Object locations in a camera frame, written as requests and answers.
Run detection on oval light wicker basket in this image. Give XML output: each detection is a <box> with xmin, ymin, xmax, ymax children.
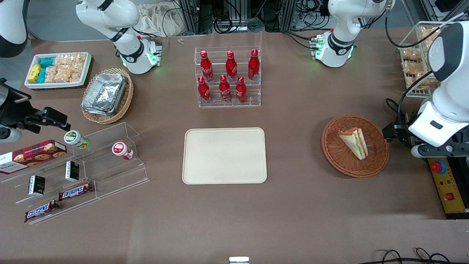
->
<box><xmin>80</xmin><ymin>67</ymin><xmax>134</xmax><ymax>125</ymax></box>

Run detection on yellow snack pack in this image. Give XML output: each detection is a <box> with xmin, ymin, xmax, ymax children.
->
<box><xmin>28</xmin><ymin>64</ymin><xmax>42</xmax><ymax>83</ymax></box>

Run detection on triangular sandwich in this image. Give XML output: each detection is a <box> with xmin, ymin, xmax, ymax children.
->
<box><xmin>338</xmin><ymin>127</ymin><xmax>369</xmax><ymax>161</ymax></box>

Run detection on clear acrylic bottle rack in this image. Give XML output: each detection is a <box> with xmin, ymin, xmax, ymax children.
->
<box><xmin>194</xmin><ymin>46</ymin><xmax>262</xmax><ymax>108</ymax></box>

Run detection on clear acrylic stepped shelf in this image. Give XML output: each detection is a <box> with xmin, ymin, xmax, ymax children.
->
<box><xmin>0</xmin><ymin>122</ymin><xmax>150</xmax><ymax>225</ymax></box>

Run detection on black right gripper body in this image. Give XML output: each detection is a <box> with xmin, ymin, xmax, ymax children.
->
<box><xmin>0</xmin><ymin>79</ymin><xmax>44</xmax><ymax>135</ymax></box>

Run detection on yellow emergency stop box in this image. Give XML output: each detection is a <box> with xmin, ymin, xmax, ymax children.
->
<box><xmin>428</xmin><ymin>157</ymin><xmax>469</xmax><ymax>215</ymax></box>

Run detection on black floor cable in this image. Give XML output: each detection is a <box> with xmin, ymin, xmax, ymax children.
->
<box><xmin>366</xmin><ymin>247</ymin><xmax>457</xmax><ymax>264</ymax></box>

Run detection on white wire basket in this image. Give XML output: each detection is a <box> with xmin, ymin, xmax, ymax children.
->
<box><xmin>398</xmin><ymin>21</ymin><xmax>446</xmax><ymax>98</ymax></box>

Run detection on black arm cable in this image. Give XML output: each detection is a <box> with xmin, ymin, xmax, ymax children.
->
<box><xmin>385</xmin><ymin>11</ymin><xmax>469</xmax><ymax>123</ymax></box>

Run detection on beige plastic tray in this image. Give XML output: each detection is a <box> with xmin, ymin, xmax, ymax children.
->
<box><xmin>182</xmin><ymin>127</ymin><xmax>267</xmax><ymax>185</ymax></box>

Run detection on red tartan cookie box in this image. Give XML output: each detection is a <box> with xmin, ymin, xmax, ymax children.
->
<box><xmin>0</xmin><ymin>139</ymin><xmax>68</xmax><ymax>175</ymax></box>

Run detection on red cola bottle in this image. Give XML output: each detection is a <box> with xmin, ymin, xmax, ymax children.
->
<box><xmin>197</xmin><ymin>76</ymin><xmax>212</xmax><ymax>103</ymax></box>
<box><xmin>248</xmin><ymin>49</ymin><xmax>261</xmax><ymax>81</ymax></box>
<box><xmin>225</xmin><ymin>51</ymin><xmax>238</xmax><ymax>82</ymax></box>
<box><xmin>219</xmin><ymin>75</ymin><xmax>232</xmax><ymax>103</ymax></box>
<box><xmin>235</xmin><ymin>76</ymin><xmax>248</xmax><ymax>103</ymax></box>
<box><xmin>200</xmin><ymin>51</ymin><xmax>214</xmax><ymax>82</ymax></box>

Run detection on round brown wicker basket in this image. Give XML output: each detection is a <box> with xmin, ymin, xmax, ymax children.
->
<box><xmin>321</xmin><ymin>114</ymin><xmax>390</xmax><ymax>179</ymax></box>

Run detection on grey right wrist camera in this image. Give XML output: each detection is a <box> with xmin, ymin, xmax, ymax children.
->
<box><xmin>0</xmin><ymin>126</ymin><xmax>23</xmax><ymax>143</ymax></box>

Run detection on red lid drink cup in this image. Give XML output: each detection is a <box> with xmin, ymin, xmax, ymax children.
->
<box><xmin>112</xmin><ymin>142</ymin><xmax>134</xmax><ymax>161</ymax></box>

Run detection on white rectangular snack bin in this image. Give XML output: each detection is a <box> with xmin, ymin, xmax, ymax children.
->
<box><xmin>24</xmin><ymin>52</ymin><xmax>92</xmax><ymax>91</ymax></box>

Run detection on aluminium frame with cables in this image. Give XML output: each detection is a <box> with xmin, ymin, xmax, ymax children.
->
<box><xmin>172</xmin><ymin>0</ymin><xmax>332</xmax><ymax>34</ymax></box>

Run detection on black equipment stand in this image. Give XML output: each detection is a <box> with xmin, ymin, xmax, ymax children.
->
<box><xmin>427</xmin><ymin>147</ymin><xmax>469</xmax><ymax>220</ymax></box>

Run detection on white cloth bag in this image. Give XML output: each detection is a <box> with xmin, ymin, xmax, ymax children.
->
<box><xmin>137</xmin><ymin>3</ymin><xmax>185</xmax><ymax>38</ymax></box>

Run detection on stacked aluminium foil trays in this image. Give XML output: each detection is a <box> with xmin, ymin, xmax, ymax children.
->
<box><xmin>81</xmin><ymin>73</ymin><xmax>127</xmax><ymax>116</ymax></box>

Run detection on small black chocolate box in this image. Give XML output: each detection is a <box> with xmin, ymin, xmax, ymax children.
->
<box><xmin>65</xmin><ymin>160</ymin><xmax>80</xmax><ymax>183</ymax></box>
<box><xmin>28</xmin><ymin>175</ymin><xmax>46</xmax><ymax>196</ymax></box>

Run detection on snickers chocolate bar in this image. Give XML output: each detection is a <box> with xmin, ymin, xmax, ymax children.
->
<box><xmin>24</xmin><ymin>200</ymin><xmax>59</xmax><ymax>223</ymax></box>
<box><xmin>58</xmin><ymin>182</ymin><xmax>94</xmax><ymax>201</ymax></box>

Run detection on green lid drink cup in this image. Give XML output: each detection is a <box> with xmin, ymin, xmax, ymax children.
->
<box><xmin>64</xmin><ymin>130</ymin><xmax>91</xmax><ymax>150</ymax></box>

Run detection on clear cracker bag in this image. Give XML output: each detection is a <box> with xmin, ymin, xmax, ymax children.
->
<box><xmin>402</xmin><ymin>47</ymin><xmax>422</xmax><ymax>62</ymax></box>
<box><xmin>419</xmin><ymin>26</ymin><xmax>441</xmax><ymax>54</ymax></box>
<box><xmin>401</xmin><ymin>61</ymin><xmax>422</xmax><ymax>75</ymax></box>

